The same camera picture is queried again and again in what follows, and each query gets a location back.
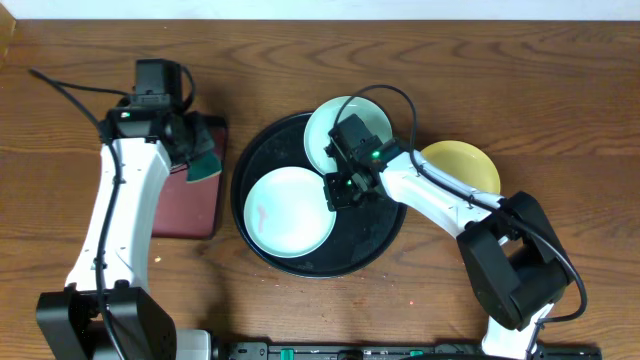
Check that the dark red rectangular tray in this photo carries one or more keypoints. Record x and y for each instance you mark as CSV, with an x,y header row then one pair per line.
x,y
190,210

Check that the round black tray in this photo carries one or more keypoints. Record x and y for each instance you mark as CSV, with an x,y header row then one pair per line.
x,y
360,234

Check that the pale green plate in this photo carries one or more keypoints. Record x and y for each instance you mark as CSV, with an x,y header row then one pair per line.
x,y
316,135

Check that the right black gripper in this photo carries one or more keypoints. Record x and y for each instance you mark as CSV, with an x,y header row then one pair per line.
x,y
335,200

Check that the yellow plate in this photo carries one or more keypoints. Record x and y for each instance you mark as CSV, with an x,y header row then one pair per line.
x,y
465,162

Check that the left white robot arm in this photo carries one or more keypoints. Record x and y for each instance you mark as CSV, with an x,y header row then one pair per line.
x,y
105,310

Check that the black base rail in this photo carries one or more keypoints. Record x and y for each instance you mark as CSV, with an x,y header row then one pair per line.
x,y
264,351

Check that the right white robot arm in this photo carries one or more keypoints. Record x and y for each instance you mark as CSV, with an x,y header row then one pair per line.
x,y
515,263

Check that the green yellow sponge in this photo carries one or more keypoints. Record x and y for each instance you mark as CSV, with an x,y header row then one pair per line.
x,y
205,166

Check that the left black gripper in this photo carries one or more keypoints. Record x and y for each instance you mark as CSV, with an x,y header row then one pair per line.
x,y
198,124

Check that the light blue plate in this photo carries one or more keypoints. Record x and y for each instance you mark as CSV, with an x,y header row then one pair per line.
x,y
286,213

